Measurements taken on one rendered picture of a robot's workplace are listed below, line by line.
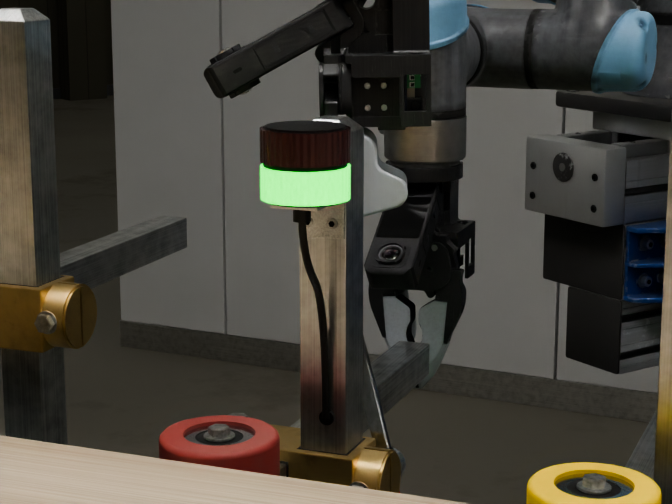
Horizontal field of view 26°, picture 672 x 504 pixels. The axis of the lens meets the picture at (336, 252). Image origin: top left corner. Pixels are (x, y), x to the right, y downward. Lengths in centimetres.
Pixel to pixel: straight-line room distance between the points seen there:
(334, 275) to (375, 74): 15
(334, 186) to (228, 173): 322
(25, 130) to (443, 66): 39
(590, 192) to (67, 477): 90
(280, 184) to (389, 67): 15
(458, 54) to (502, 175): 252
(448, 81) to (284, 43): 27
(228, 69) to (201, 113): 312
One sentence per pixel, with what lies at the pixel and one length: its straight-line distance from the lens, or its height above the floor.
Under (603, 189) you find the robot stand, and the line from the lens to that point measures 167.
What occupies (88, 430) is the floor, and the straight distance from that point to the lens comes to 376.
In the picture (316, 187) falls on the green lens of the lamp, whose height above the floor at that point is 107.
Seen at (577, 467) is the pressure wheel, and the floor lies 91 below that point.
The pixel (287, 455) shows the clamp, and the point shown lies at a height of 87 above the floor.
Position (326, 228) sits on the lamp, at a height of 103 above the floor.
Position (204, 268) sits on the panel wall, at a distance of 426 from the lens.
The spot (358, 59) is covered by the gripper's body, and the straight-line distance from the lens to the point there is 105.
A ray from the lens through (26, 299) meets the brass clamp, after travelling 112.
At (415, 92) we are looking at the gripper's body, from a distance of 109.
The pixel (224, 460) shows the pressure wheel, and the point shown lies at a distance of 94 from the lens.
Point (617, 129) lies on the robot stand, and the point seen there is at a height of 100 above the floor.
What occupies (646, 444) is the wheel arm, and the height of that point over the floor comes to 85.
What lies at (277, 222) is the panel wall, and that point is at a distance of 411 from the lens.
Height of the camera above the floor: 123
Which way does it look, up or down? 12 degrees down
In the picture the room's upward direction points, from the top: straight up
